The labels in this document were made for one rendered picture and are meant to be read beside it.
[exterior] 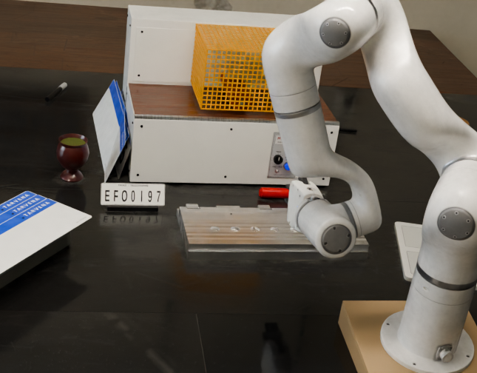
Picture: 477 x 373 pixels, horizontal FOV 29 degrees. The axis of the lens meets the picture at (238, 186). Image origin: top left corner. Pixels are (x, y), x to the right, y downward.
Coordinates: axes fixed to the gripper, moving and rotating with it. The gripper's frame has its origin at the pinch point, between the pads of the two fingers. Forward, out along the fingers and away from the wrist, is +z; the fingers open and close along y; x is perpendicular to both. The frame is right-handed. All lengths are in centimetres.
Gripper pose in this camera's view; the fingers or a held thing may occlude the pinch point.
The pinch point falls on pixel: (293, 195)
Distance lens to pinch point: 208.9
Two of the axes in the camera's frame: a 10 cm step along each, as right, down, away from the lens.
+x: 9.8, 0.2, 2.2
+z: -2.1, -2.6, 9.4
